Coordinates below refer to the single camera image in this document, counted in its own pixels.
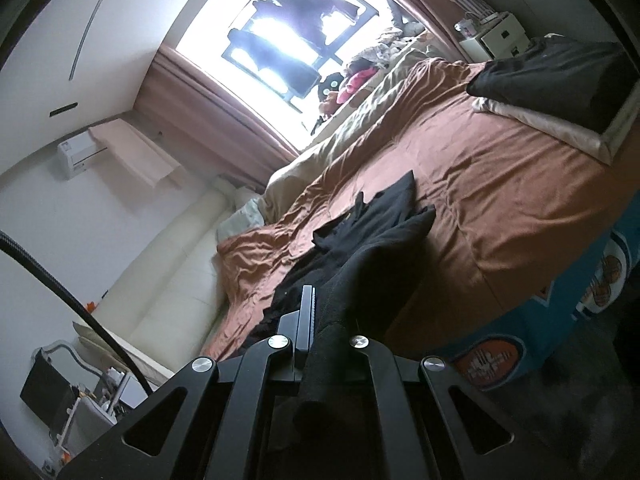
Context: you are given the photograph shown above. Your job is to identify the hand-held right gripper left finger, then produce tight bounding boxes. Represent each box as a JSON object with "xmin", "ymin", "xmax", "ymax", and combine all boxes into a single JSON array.
[{"xmin": 57, "ymin": 285, "xmax": 317, "ymax": 480}]

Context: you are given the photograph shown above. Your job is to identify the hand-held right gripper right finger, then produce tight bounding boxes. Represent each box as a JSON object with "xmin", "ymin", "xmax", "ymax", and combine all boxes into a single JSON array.
[{"xmin": 345, "ymin": 334, "xmax": 556, "ymax": 480}]

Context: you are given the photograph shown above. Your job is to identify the large black shirt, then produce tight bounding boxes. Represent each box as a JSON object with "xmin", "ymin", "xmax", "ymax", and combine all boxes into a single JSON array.
[{"xmin": 247, "ymin": 170, "xmax": 438, "ymax": 428}]

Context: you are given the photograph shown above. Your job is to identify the heap of mixed clothes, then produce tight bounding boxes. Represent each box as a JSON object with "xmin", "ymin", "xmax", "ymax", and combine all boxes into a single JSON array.
[{"xmin": 345, "ymin": 30, "xmax": 416, "ymax": 71}]

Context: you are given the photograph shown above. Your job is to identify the pile of folded black clothes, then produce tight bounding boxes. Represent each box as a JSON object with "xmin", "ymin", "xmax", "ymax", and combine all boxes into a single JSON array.
[{"xmin": 465, "ymin": 35, "xmax": 626, "ymax": 133}]

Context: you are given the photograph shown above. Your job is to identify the patterned pale pillow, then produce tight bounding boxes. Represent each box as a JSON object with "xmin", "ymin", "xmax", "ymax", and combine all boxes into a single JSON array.
[{"xmin": 217, "ymin": 195, "xmax": 266, "ymax": 241}]

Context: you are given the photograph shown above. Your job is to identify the cream padded headboard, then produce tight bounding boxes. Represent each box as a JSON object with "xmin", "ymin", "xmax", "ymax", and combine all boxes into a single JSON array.
[{"xmin": 75, "ymin": 187, "xmax": 236, "ymax": 376}]

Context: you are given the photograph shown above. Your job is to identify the beige duvet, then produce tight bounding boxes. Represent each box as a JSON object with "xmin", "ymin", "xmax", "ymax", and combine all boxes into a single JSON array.
[{"xmin": 262, "ymin": 35, "xmax": 451, "ymax": 221}]

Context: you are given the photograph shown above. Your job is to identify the brown blanket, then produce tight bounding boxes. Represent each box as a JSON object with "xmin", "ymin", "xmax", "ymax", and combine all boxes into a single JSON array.
[{"xmin": 200, "ymin": 57, "xmax": 636, "ymax": 361}]

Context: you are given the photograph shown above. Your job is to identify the black round plush toy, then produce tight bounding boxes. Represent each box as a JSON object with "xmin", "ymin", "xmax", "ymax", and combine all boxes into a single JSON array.
[{"xmin": 315, "ymin": 72, "xmax": 346, "ymax": 98}]

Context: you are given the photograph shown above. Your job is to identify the cream hanging cloth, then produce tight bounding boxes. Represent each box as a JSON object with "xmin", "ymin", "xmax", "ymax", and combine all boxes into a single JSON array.
[{"xmin": 89, "ymin": 117, "xmax": 183, "ymax": 188}]

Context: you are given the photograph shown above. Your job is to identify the pink plush toy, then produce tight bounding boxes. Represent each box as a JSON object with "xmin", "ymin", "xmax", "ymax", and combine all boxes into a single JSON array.
[{"xmin": 337, "ymin": 67, "xmax": 376, "ymax": 103}]

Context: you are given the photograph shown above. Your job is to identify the hanging dark trousers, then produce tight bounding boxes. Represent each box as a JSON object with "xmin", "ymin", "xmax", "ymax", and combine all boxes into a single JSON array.
[{"xmin": 227, "ymin": 30, "xmax": 323, "ymax": 98}]

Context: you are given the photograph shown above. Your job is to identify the black monitor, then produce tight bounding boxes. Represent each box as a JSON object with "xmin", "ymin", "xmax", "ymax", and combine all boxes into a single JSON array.
[{"xmin": 20, "ymin": 360, "xmax": 76, "ymax": 428}]

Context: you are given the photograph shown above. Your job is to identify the white air conditioner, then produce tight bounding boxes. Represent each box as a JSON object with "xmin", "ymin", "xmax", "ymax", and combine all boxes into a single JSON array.
[{"xmin": 56, "ymin": 132, "xmax": 108, "ymax": 178}]

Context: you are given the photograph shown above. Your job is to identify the cream folded mat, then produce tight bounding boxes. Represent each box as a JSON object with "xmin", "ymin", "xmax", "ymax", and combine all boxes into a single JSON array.
[{"xmin": 470, "ymin": 32, "xmax": 640, "ymax": 166}]

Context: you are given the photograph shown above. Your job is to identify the grey plush toy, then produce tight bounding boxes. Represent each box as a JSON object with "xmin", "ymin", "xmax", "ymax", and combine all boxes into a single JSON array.
[{"xmin": 385, "ymin": 0, "xmax": 421, "ymax": 36}]

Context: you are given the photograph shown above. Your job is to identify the white nightstand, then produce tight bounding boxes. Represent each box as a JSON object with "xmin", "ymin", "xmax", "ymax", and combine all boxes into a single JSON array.
[{"xmin": 460, "ymin": 10, "xmax": 531, "ymax": 63}]

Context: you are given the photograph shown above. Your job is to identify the thick black cable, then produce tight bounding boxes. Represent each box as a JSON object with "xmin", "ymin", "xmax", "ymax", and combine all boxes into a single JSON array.
[{"xmin": 0, "ymin": 230, "xmax": 156, "ymax": 396}]

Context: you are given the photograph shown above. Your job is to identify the window with dark frame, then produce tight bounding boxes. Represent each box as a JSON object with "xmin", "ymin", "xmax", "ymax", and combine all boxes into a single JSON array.
[{"xmin": 175, "ymin": 0, "xmax": 401, "ymax": 153}]

